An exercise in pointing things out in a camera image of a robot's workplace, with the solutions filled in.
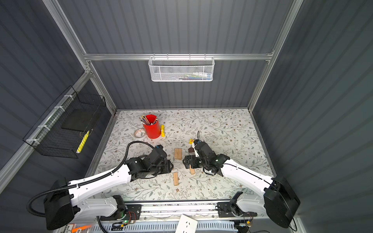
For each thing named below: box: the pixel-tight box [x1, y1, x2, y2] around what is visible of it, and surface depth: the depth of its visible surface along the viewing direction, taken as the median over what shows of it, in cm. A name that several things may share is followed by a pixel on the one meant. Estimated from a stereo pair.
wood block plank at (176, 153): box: [174, 148, 179, 160], surface depth 98 cm
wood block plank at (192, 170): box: [188, 164, 196, 175], surface depth 88 cm
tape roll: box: [134, 128, 146, 139], surface depth 107 cm
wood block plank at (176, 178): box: [173, 171, 179, 186], surface depth 86 cm
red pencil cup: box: [143, 114, 161, 139], surface depth 105 cm
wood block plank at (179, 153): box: [177, 148, 183, 160], surface depth 96 cm
